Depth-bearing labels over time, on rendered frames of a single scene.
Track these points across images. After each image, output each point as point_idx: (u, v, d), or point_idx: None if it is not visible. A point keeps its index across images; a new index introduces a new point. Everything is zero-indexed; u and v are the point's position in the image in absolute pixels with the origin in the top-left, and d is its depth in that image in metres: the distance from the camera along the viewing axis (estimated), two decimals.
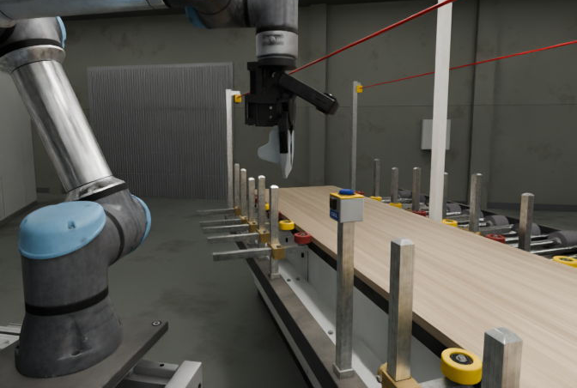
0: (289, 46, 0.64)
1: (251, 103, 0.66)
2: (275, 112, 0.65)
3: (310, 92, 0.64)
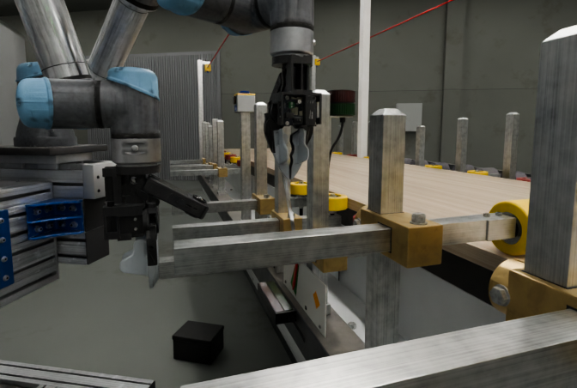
0: None
1: (313, 101, 0.63)
2: None
3: None
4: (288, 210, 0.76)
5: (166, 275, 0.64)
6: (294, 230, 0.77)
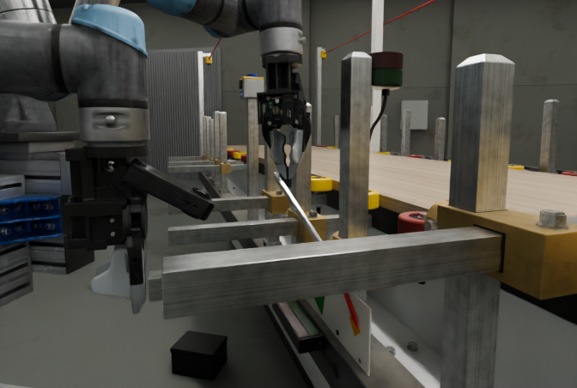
0: None
1: (293, 100, 0.62)
2: (300, 111, 0.66)
3: (304, 96, 0.72)
4: (298, 214, 0.68)
5: (157, 295, 0.47)
6: (313, 229, 0.64)
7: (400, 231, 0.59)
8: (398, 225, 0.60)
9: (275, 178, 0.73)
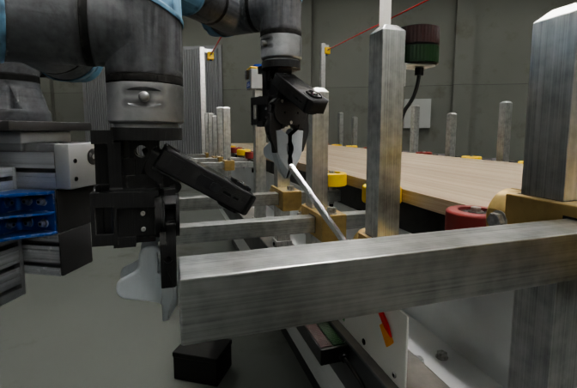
0: (279, 47, 0.65)
1: (258, 105, 0.71)
2: (269, 112, 0.68)
3: (290, 91, 0.62)
4: (318, 209, 0.61)
5: None
6: (336, 226, 0.58)
7: (450, 227, 0.53)
8: (447, 220, 0.54)
9: (290, 169, 0.66)
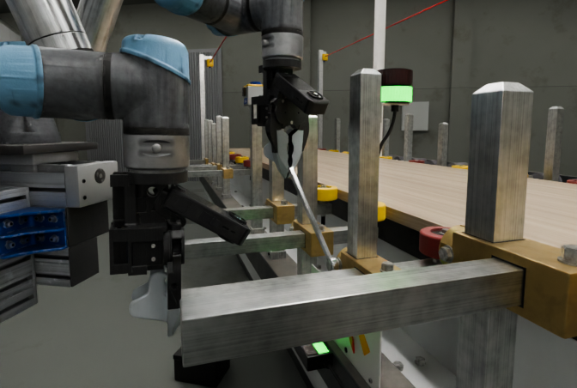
0: (280, 46, 0.64)
1: (258, 104, 0.71)
2: (270, 112, 0.67)
3: (291, 91, 0.62)
4: (310, 221, 0.65)
5: None
6: (324, 243, 0.63)
7: (422, 247, 0.59)
8: (421, 240, 0.60)
9: (289, 172, 0.67)
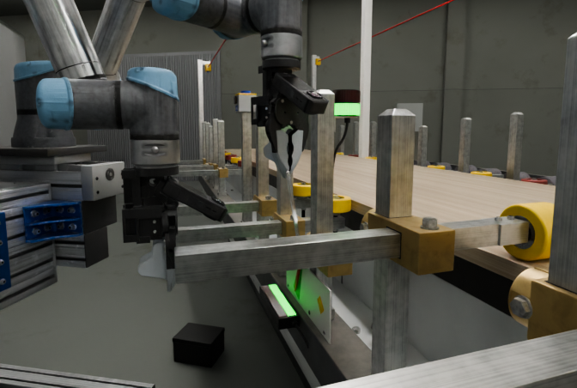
0: (279, 47, 0.65)
1: (258, 105, 0.71)
2: (269, 112, 0.68)
3: (291, 91, 0.62)
4: (292, 214, 0.74)
5: None
6: (298, 233, 0.75)
7: None
8: None
9: (286, 174, 0.68)
